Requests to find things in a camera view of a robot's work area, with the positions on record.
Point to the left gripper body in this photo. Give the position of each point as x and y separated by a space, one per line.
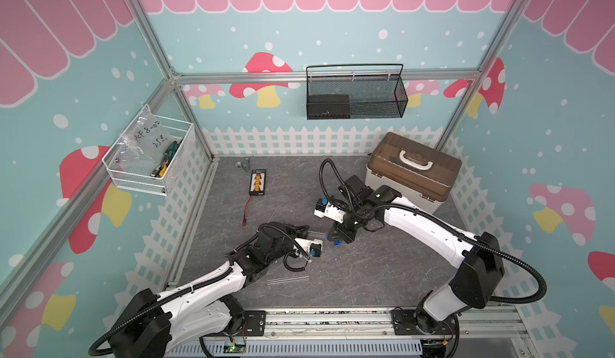
287 245

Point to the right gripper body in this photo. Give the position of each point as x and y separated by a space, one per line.
351 221

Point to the clear test tube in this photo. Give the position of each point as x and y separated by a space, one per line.
288 280

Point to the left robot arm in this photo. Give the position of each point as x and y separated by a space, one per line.
154 323

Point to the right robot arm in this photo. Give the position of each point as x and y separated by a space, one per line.
479 260

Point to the black box with orange connectors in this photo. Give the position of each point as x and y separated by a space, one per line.
257 182

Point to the brown lid storage box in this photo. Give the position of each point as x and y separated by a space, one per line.
421 174

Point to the black box in mesh basket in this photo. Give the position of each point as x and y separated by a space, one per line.
328 107

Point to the green yellow tool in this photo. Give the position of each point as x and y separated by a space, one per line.
168 156

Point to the clear plastic bag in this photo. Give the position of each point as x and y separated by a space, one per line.
143 142

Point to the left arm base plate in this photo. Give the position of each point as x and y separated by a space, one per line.
248 324

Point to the black wire mesh basket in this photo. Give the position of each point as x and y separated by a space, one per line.
376 91

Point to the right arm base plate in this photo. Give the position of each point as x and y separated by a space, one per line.
409 322

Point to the white wire basket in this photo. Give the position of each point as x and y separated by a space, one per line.
138 178

